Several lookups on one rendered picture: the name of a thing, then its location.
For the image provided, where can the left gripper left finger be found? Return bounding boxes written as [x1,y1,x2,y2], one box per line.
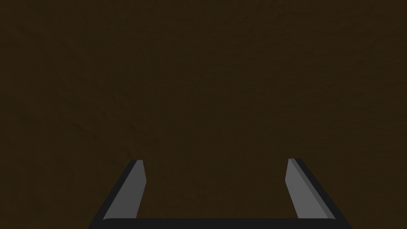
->
[95,159,147,220]

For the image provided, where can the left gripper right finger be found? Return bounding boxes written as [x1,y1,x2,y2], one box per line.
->
[285,157,343,220]

